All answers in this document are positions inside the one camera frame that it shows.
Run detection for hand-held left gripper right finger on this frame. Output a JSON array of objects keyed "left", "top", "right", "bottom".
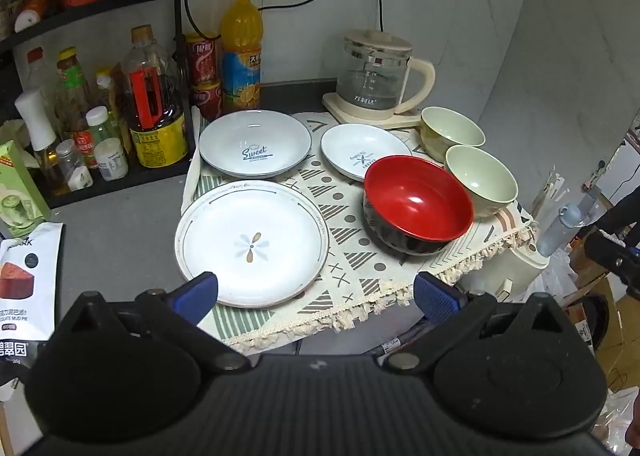
[{"left": 382, "top": 271, "right": 576, "bottom": 372}]

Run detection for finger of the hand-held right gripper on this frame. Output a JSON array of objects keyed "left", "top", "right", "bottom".
[
  {"left": 596, "top": 185, "right": 640, "bottom": 237},
  {"left": 584, "top": 230, "right": 640, "bottom": 304}
]

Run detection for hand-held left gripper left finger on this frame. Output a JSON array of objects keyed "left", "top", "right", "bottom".
[{"left": 61, "top": 272, "right": 251, "bottom": 372}]

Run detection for large white flower plate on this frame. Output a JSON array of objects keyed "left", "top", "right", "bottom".
[{"left": 174, "top": 180, "right": 330, "bottom": 309}]

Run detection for red and black bowl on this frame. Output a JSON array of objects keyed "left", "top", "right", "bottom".
[{"left": 362, "top": 155, "right": 474, "bottom": 257}]

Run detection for pale green bowl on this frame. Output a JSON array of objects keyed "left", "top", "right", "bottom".
[
  {"left": 444, "top": 145, "right": 519, "bottom": 218},
  {"left": 419, "top": 106, "right": 486, "bottom": 163}
]

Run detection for white plate with blue lettering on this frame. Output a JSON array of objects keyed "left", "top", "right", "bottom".
[{"left": 198, "top": 109, "right": 314, "bottom": 180}]

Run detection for cardboard box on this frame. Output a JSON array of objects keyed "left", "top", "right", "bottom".
[{"left": 565, "top": 256, "right": 640, "bottom": 362}]

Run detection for clear water bottle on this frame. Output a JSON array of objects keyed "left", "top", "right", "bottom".
[{"left": 537, "top": 193, "right": 598, "bottom": 257}]

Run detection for cream plastic appliance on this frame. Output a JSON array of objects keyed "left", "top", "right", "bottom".
[{"left": 457, "top": 233, "right": 551, "bottom": 307}]

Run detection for patterned fringed table mat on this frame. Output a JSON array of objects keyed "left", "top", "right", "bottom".
[{"left": 180, "top": 109, "right": 538, "bottom": 357}]

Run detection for black metal rack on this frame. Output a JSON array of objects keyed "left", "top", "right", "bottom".
[{"left": 0, "top": 0, "right": 201, "bottom": 209}]

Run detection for small white jar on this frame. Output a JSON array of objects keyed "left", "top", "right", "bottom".
[{"left": 94, "top": 137, "right": 129, "bottom": 182}]

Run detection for white snack packet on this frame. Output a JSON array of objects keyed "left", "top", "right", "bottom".
[{"left": 0, "top": 222, "right": 65, "bottom": 387}]

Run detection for small white plate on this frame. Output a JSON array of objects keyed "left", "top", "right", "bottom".
[{"left": 320, "top": 123, "right": 413, "bottom": 183}]

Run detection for small clear seasoning jar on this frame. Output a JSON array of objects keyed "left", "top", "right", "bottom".
[{"left": 55, "top": 139, "right": 94, "bottom": 192}]

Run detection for cream kettle base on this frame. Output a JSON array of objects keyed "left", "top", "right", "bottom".
[{"left": 321, "top": 92, "right": 423, "bottom": 129}]

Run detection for green bottle with white cap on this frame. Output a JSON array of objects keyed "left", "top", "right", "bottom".
[{"left": 86, "top": 105, "right": 123, "bottom": 147}]

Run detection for green carton box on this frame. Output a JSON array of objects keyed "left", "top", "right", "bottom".
[{"left": 0, "top": 139, "right": 52, "bottom": 239}]

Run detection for oil bottle with white top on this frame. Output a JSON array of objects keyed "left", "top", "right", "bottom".
[{"left": 14, "top": 89, "right": 71, "bottom": 197}]

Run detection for small yellow cap bottle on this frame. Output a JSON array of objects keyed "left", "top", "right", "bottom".
[{"left": 94, "top": 67, "right": 116, "bottom": 110}]

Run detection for sauce bottle with yellow cap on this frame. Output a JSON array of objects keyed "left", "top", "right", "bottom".
[{"left": 54, "top": 46, "right": 96, "bottom": 137}]

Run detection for orange juice bottle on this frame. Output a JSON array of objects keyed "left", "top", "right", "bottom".
[{"left": 219, "top": 0, "right": 265, "bottom": 114}]

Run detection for clear bottle with red cap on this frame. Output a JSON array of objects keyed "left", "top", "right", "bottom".
[{"left": 22, "top": 47, "right": 53, "bottom": 102}]

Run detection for orange bottle with white cap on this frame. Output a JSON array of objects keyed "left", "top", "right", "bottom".
[{"left": 14, "top": 0, "right": 61, "bottom": 33}]

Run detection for large oil bottle red handle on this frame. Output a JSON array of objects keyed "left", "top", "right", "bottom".
[{"left": 119, "top": 25, "right": 191, "bottom": 168}]

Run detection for glass kettle with cream handle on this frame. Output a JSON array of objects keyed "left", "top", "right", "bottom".
[{"left": 335, "top": 29, "right": 437, "bottom": 118}]

